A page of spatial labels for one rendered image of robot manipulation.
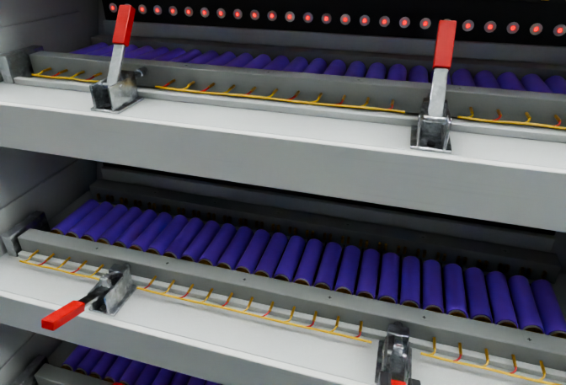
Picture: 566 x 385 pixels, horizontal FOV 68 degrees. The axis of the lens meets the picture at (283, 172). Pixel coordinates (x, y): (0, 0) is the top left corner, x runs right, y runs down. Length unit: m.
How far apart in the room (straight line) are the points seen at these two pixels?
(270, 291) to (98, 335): 0.17
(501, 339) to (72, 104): 0.42
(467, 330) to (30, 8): 0.54
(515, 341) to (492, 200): 0.13
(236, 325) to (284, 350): 0.05
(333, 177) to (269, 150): 0.05
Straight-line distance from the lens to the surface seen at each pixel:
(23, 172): 0.56
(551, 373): 0.43
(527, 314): 0.44
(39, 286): 0.50
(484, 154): 0.32
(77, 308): 0.41
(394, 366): 0.36
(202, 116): 0.36
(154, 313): 0.43
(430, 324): 0.39
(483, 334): 0.40
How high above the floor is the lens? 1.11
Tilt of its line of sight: 11 degrees down
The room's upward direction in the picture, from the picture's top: 6 degrees clockwise
